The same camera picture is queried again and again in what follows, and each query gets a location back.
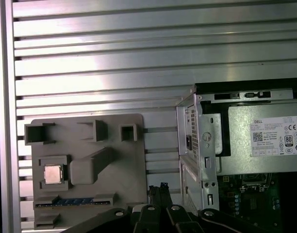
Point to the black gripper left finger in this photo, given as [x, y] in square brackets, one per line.
[148, 218]

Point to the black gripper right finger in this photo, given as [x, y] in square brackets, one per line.
[180, 218]

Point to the blue RAM stick on rack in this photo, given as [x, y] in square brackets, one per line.
[70, 202]

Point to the grey plastic parts rack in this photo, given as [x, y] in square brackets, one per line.
[90, 136]

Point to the silver square CPU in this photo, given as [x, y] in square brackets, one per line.
[54, 174]

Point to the green motherboard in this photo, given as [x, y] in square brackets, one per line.
[255, 201]

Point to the grey power supply unit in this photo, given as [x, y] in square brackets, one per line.
[240, 160]

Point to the black open PC case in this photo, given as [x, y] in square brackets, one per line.
[206, 155]

